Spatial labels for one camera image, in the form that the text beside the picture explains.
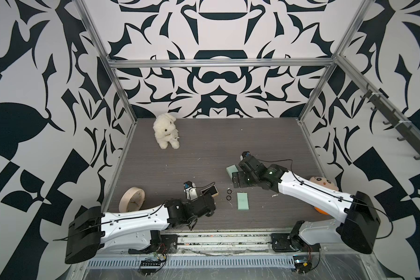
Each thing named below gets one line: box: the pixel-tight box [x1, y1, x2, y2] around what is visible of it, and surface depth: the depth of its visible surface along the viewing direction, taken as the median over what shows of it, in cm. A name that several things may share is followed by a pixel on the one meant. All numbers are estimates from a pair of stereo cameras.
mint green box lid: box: [236, 192, 250, 211], surface depth 87 cm
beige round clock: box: [118, 186, 146, 213], surface depth 77 cm
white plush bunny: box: [152, 113, 180, 150], surface depth 95 cm
